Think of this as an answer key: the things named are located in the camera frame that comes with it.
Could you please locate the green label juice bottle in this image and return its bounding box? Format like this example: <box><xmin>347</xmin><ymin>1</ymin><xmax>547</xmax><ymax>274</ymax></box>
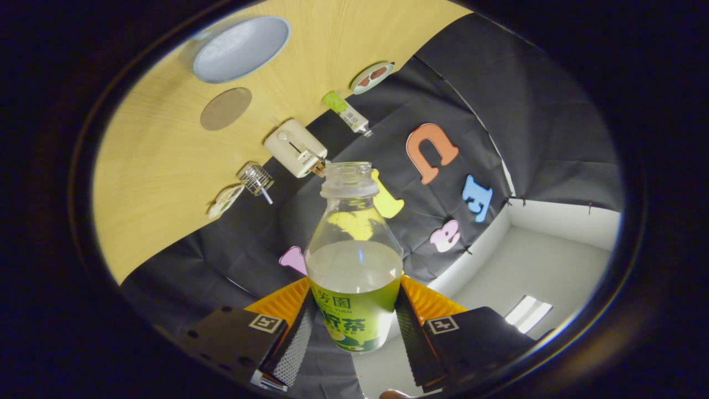
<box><xmin>305</xmin><ymin>161</ymin><xmax>404</xmax><ymax>354</ymax></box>

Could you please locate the ceiling light panel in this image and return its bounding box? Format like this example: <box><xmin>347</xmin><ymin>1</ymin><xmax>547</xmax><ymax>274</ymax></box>
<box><xmin>504</xmin><ymin>295</ymin><xmax>553</xmax><ymax>334</ymax></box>

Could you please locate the tall slim green tea bottle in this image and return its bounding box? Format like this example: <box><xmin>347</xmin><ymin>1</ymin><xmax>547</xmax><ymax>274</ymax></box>
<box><xmin>321</xmin><ymin>90</ymin><xmax>373</xmax><ymax>137</ymax></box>

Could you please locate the wooden table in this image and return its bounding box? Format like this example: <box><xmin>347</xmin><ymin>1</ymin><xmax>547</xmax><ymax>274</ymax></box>
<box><xmin>91</xmin><ymin>0</ymin><xmax>458</xmax><ymax>286</ymax></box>

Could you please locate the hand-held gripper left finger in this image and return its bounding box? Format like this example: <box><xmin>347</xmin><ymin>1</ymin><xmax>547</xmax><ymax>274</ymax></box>
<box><xmin>177</xmin><ymin>277</ymin><xmax>317</xmax><ymax>391</ymax></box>

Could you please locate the wire mesh holder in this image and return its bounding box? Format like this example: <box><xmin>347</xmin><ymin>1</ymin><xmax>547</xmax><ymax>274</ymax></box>
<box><xmin>238</xmin><ymin>163</ymin><xmax>275</xmax><ymax>197</ymax></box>

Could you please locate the pale green plate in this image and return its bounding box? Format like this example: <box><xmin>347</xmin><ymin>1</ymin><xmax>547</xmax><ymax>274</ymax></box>
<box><xmin>351</xmin><ymin>61</ymin><xmax>396</xmax><ymax>95</ymax></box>

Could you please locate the white cup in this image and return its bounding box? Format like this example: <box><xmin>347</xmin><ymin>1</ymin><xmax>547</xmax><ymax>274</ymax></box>
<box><xmin>178</xmin><ymin>16</ymin><xmax>292</xmax><ymax>85</ymax></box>

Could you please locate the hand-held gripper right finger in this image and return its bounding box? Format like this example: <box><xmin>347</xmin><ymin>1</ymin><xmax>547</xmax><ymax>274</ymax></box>
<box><xmin>394</xmin><ymin>275</ymin><xmax>538</xmax><ymax>388</ymax></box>

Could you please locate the round brown coaster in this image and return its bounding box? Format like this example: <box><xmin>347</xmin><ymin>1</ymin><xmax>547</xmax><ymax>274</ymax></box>
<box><xmin>199</xmin><ymin>87</ymin><xmax>253</xmax><ymax>132</ymax></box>

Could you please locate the black backdrop cloth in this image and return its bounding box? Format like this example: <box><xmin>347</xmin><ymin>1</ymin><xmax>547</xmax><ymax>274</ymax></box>
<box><xmin>119</xmin><ymin>12</ymin><xmax>626</xmax><ymax>399</ymax></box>

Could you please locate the white divided snack tray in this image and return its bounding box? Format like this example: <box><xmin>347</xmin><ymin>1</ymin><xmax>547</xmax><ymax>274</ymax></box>
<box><xmin>207</xmin><ymin>184</ymin><xmax>245</xmax><ymax>219</ymax></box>

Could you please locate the white toaster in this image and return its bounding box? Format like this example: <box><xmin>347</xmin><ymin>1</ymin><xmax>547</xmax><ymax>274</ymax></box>
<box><xmin>263</xmin><ymin>119</ymin><xmax>328</xmax><ymax>179</ymax></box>

